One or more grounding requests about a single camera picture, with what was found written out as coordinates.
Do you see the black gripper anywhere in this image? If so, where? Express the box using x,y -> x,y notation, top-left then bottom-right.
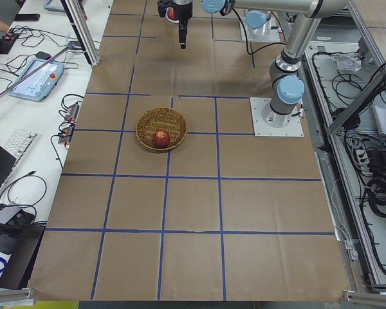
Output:
157,0 -> 193,22

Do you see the red apple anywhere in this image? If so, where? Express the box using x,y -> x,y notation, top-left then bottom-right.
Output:
167,7 -> 177,21
153,129 -> 171,148

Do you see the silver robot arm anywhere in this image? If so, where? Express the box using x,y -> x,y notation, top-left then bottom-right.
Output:
200,0 -> 348,116
245,10 -> 272,35

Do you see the woven wicker basket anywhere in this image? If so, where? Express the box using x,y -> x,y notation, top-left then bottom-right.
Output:
135,107 -> 187,152

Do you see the red apple in basket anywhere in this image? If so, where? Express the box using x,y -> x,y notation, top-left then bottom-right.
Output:
153,129 -> 171,148

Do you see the black smartphone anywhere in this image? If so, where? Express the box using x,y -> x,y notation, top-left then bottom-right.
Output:
14,14 -> 40,22

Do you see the blue teach pendant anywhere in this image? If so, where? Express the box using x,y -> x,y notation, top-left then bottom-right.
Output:
8,61 -> 64,102

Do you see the white keyboard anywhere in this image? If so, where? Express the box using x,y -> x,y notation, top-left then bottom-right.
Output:
4,129 -> 38,161

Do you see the green tipped metal rod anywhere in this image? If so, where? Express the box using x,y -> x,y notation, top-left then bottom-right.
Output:
0,42 -> 74,102

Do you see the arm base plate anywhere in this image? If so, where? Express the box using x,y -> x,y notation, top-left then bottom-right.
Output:
250,97 -> 304,138
240,17 -> 280,42

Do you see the aluminium frame post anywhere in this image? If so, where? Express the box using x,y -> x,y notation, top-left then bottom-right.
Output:
60,0 -> 100,67

